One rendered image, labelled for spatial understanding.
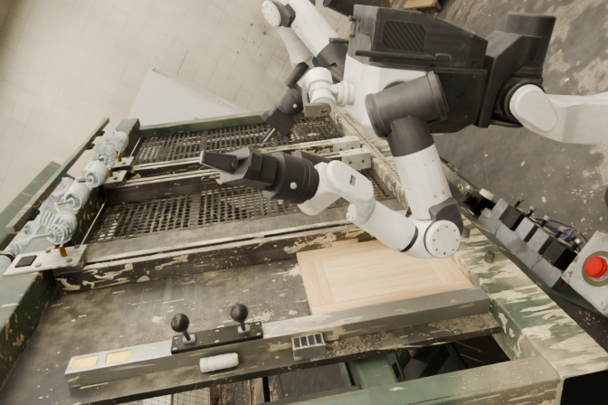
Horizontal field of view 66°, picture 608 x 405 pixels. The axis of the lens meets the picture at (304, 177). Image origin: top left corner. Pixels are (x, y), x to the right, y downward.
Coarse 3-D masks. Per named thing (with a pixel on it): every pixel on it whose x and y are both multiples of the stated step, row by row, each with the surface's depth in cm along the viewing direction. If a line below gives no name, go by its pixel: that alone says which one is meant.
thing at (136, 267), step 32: (64, 224) 127; (320, 224) 142; (352, 224) 140; (64, 256) 130; (128, 256) 135; (160, 256) 133; (192, 256) 134; (224, 256) 135; (256, 256) 137; (288, 256) 138; (64, 288) 131; (96, 288) 133
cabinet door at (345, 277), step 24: (312, 264) 132; (336, 264) 131; (360, 264) 130; (384, 264) 129; (408, 264) 128; (432, 264) 127; (312, 288) 122; (336, 288) 121; (360, 288) 120; (384, 288) 120; (408, 288) 119; (432, 288) 117; (456, 288) 116; (312, 312) 113
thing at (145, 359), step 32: (480, 288) 112; (288, 320) 108; (320, 320) 107; (352, 320) 106; (384, 320) 106; (416, 320) 108; (160, 352) 102; (192, 352) 102; (224, 352) 103; (256, 352) 104
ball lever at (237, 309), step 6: (234, 306) 95; (240, 306) 95; (246, 306) 96; (234, 312) 95; (240, 312) 95; (246, 312) 95; (234, 318) 95; (240, 318) 95; (240, 324) 100; (240, 330) 104; (246, 330) 104
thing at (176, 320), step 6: (174, 318) 94; (180, 318) 94; (186, 318) 95; (174, 324) 93; (180, 324) 93; (186, 324) 94; (174, 330) 94; (180, 330) 94; (186, 330) 99; (186, 336) 100; (192, 336) 103; (186, 342) 102; (192, 342) 102
